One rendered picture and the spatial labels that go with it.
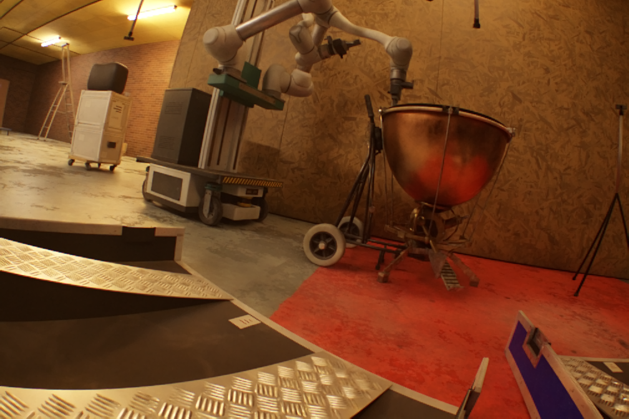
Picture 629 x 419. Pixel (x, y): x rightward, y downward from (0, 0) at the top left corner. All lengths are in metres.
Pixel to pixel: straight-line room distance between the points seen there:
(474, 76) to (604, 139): 1.39
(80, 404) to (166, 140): 2.00
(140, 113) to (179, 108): 6.60
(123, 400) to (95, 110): 3.76
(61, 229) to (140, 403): 0.70
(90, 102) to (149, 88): 4.73
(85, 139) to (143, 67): 5.42
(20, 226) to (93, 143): 3.02
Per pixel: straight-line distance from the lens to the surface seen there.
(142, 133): 8.54
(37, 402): 0.40
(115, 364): 0.63
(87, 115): 4.15
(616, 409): 0.73
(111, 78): 4.05
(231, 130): 2.28
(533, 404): 0.78
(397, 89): 1.65
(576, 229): 2.99
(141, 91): 8.97
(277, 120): 2.79
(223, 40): 1.76
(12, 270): 0.70
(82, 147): 4.12
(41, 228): 1.02
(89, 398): 0.42
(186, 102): 2.16
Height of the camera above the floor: 0.42
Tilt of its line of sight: 2 degrees down
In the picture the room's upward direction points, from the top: 10 degrees clockwise
